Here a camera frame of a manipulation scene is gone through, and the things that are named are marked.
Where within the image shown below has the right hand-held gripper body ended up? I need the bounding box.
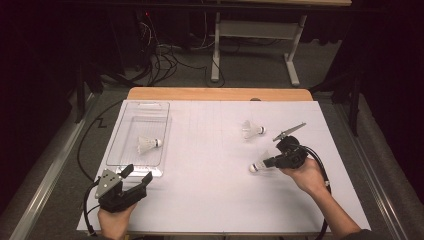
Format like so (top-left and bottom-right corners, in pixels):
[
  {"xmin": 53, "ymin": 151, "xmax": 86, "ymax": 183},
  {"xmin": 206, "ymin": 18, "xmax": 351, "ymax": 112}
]
[{"xmin": 272, "ymin": 122, "xmax": 309, "ymax": 169}]

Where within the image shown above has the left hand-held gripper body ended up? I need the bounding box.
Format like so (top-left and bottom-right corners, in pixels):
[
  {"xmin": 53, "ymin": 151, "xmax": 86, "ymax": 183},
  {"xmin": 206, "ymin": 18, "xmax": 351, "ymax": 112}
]
[{"xmin": 94, "ymin": 168, "xmax": 148, "ymax": 214}]

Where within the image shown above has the white metal desk frame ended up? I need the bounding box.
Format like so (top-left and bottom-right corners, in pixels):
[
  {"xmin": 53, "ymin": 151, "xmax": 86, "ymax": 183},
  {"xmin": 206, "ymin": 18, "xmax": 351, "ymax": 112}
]
[{"xmin": 210, "ymin": 11, "xmax": 309, "ymax": 88}]

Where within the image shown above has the white feather shuttlecock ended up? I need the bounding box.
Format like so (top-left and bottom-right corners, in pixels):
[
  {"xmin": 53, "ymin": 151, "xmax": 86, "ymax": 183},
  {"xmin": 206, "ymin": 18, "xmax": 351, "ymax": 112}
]
[
  {"xmin": 241, "ymin": 119, "xmax": 267, "ymax": 140},
  {"xmin": 249, "ymin": 149, "xmax": 273, "ymax": 174},
  {"xmin": 137, "ymin": 135, "xmax": 163, "ymax": 155}
]

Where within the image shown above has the wooden table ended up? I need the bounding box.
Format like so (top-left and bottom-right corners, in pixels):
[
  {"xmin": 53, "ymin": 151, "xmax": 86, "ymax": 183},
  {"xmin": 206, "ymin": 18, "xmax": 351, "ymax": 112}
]
[{"xmin": 126, "ymin": 87, "xmax": 314, "ymax": 102}]

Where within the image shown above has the aluminium floor rail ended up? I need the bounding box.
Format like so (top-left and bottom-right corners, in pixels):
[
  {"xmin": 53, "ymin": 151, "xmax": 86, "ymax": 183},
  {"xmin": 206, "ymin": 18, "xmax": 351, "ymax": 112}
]
[
  {"xmin": 8, "ymin": 93, "xmax": 96, "ymax": 240},
  {"xmin": 336, "ymin": 103, "xmax": 409, "ymax": 240}
]

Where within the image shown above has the right hand-held gripper cable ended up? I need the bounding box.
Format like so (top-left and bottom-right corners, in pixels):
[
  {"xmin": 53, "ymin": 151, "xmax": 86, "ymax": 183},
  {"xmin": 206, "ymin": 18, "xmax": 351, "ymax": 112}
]
[{"xmin": 293, "ymin": 143, "xmax": 333, "ymax": 240}]

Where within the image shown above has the left hand-held gripper cable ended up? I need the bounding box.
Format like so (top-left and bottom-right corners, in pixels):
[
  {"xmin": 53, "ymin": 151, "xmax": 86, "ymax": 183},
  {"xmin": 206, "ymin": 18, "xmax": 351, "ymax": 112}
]
[{"xmin": 83, "ymin": 179, "xmax": 101, "ymax": 236}]

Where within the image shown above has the clear plastic container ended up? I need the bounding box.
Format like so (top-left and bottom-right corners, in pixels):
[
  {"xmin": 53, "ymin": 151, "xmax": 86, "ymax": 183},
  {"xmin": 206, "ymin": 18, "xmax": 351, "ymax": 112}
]
[{"xmin": 105, "ymin": 100, "xmax": 173, "ymax": 178}]

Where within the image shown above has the tangle of black cables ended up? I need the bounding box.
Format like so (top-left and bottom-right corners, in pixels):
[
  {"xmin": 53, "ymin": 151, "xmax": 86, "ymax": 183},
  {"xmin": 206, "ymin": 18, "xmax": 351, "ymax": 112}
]
[{"xmin": 133, "ymin": 13, "xmax": 226, "ymax": 88}]

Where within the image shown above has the person's left hand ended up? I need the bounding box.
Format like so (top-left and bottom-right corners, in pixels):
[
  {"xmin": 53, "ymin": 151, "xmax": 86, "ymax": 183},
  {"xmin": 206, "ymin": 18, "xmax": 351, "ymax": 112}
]
[{"xmin": 97, "ymin": 202, "xmax": 138, "ymax": 240}]

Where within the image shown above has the hand-held gripper cable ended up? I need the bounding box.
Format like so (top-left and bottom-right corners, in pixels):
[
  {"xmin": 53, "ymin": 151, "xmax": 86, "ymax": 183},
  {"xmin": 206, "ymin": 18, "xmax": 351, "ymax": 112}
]
[
  {"xmin": 293, "ymin": 143, "xmax": 333, "ymax": 240},
  {"xmin": 83, "ymin": 179, "xmax": 101, "ymax": 236}
]

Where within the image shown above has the black floor cable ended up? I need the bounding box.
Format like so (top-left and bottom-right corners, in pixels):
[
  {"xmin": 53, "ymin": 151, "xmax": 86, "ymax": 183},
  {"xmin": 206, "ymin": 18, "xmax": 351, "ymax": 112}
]
[{"xmin": 76, "ymin": 99, "xmax": 125, "ymax": 183}]

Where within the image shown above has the dark sleeve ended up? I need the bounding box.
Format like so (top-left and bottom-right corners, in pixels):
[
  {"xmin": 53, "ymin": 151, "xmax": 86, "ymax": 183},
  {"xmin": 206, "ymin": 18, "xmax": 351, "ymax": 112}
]
[{"xmin": 343, "ymin": 229, "xmax": 379, "ymax": 240}]

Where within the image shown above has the black metal stand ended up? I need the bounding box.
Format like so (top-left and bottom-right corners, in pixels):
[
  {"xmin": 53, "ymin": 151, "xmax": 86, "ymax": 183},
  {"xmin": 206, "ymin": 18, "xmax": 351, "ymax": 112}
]
[
  {"xmin": 74, "ymin": 59, "xmax": 104, "ymax": 124},
  {"xmin": 309, "ymin": 71, "xmax": 363, "ymax": 138}
]

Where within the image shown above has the person's right hand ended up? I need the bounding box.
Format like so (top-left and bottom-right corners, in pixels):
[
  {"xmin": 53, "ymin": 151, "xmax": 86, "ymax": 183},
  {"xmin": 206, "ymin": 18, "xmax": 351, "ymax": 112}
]
[{"xmin": 279, "ymin": 157, "xmax": 330, "ymax": 198}]

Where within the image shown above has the white table sheet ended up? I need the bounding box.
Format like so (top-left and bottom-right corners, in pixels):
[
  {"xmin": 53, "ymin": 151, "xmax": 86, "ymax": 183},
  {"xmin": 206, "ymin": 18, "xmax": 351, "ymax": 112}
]
[{"xmin": 77, "ymin": 99, "xmax": 373, "ymax": 234}]

